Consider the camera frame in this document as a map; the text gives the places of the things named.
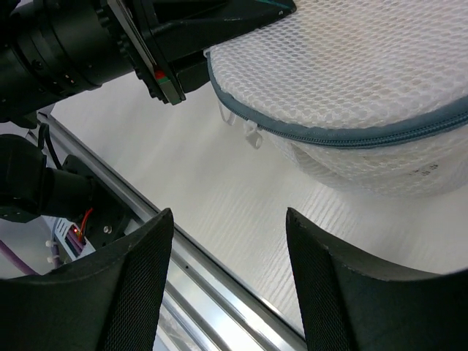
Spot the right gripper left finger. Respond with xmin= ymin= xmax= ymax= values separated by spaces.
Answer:
xmin=1 ymin=208 xmax=174 ymax=350

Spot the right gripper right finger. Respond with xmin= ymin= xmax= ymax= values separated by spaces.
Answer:
xmin=286 ymin=208 xmax=467 ymax=350

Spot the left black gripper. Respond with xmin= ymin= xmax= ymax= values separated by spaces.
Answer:
xmin=105 ymin=1 xmax=296 ymax=105

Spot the white mesh blue-trim laundry bag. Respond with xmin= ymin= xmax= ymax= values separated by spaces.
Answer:
xmin=207 ymin=1 xmax=467 ymax=197

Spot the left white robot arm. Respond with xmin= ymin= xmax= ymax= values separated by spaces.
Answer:
xmin=1 ymin=1 xmax=296 ymax=223

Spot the white slotted cable duct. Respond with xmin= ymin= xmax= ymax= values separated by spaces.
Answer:
xmin=42 ymin=216 xmax=96 ymax=261

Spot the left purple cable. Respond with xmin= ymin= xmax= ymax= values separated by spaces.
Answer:
xmin=0 ymin=239 xmax=37 ymax=277

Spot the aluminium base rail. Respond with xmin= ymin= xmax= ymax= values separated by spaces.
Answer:
xmin=38 ymin=112 xmax=306 ymax=350

